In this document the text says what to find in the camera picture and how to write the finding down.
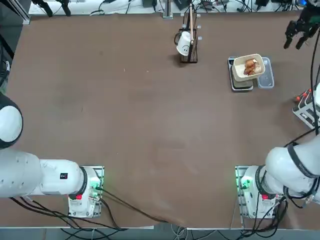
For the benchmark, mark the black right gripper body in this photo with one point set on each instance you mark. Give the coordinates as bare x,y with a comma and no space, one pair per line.
308,21

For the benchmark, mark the beige round bun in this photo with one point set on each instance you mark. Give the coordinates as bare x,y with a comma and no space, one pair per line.
258,69

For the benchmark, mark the brown fried chicken wing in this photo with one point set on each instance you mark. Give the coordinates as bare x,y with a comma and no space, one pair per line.
248,71

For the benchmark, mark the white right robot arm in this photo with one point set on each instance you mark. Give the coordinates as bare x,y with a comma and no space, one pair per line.
287,170

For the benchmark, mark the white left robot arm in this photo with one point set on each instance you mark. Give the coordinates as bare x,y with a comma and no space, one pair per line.
37,175

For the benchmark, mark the silver digital kitchen scale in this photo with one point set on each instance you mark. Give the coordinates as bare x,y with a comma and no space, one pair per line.
241,86

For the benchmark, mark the white three-layer storage box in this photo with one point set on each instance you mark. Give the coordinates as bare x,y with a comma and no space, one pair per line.
303,112

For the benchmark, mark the black power adapter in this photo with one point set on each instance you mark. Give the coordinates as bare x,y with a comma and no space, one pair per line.
262,2

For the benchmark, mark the clear plastic container lid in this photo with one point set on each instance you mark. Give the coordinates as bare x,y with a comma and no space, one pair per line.
266,80

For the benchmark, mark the cream rectangular bowl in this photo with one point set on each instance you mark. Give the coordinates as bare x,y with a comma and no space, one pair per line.
240,70

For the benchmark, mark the grey power adapter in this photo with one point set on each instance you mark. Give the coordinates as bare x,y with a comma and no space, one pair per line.
181,3

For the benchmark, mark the black tripod stand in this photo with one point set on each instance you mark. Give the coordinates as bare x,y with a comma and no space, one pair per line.
46,6

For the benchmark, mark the white post base bracket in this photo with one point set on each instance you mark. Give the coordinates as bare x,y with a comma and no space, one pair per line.
167,17

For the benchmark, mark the dark metal camera post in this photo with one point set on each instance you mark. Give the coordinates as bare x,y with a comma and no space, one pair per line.
167,7

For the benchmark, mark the silver aluminium rail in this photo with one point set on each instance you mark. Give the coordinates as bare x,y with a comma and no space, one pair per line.
25,15

